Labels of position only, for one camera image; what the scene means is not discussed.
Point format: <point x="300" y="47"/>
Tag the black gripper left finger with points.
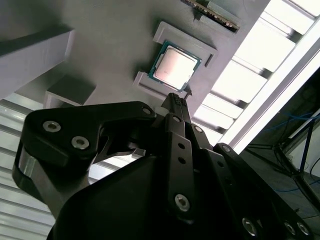
<point x="112" y="112"/>

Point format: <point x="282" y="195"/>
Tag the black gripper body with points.
<point x="125" y="205"/>

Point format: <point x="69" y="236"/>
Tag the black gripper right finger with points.
<point x="232" y="200"/>

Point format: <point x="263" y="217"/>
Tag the silver topped CPU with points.
<point x="175" y="65"/>

